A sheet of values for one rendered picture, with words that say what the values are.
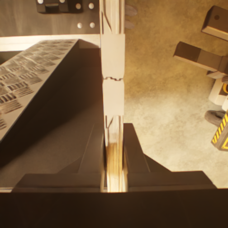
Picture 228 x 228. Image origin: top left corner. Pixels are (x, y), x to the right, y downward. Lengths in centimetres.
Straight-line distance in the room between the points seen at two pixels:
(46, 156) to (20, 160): 3
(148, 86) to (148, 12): 43
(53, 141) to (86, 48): 67
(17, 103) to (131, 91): 86
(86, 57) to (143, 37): 38
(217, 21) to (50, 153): 26
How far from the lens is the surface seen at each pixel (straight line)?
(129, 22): 28
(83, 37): 88
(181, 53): 32
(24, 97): 37
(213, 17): 23
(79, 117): 33
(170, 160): 150
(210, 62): 33
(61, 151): 25
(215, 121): 122
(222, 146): 112
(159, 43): 109
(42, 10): 87
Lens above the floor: 104
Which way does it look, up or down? 64 degrees down
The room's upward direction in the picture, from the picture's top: 178 degrees clockwise
